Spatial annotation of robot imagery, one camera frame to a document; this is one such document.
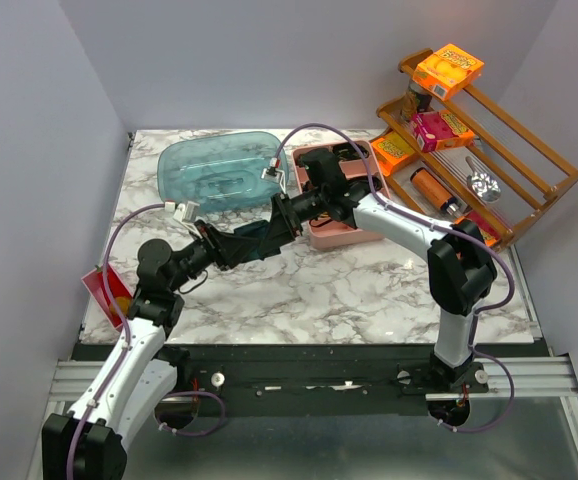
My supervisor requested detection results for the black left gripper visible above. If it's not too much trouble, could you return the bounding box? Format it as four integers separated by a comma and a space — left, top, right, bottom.
168, 219, 260, 292

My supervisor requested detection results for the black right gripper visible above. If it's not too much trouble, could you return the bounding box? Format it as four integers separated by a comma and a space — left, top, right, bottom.
258, 188, 327, 256

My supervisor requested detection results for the dark green tie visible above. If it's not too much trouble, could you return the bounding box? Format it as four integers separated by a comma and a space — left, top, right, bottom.
233, 220, 269, 241

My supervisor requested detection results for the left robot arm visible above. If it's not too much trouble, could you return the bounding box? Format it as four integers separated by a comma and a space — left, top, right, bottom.
41, 220, 268, 479

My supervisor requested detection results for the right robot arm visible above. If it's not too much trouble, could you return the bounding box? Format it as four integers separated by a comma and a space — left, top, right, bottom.
254, 148, 497, 392

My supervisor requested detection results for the pink compartment organizer box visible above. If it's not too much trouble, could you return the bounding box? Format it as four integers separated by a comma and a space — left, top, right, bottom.
292, 142, 383, 250

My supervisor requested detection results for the orange box middle shelf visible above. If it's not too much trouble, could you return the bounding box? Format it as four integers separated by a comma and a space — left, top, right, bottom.
370, 131, 418, 177

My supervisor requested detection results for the orange cylinder bottle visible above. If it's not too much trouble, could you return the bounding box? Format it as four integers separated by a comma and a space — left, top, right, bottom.
410, 167, 461, 217

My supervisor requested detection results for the pink snack box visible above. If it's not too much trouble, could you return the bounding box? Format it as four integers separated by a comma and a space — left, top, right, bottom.
409, 110, 475, 153

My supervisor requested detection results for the dark jar on rack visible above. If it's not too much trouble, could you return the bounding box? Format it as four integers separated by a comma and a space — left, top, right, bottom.
400, 80, 433, 122

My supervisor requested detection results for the wooden tiered rack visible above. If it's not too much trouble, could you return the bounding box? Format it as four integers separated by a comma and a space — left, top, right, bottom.
376, 49, 578, 251

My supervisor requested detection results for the silver metal scoop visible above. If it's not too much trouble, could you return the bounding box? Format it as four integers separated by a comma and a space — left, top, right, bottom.
465, 156, 501, 204

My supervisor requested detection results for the orange pink box lower shelf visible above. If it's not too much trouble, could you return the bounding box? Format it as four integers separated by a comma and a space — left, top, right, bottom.
457, 210, 500, 248

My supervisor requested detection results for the top orange snack box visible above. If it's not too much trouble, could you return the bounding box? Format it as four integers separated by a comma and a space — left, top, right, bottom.
412, 44, 485, 100

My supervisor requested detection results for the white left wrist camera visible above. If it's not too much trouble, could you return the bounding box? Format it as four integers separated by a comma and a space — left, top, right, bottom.
173, 201, 200, 227

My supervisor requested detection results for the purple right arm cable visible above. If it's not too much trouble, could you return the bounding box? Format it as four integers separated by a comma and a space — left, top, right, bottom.
268, 123, 515, 434

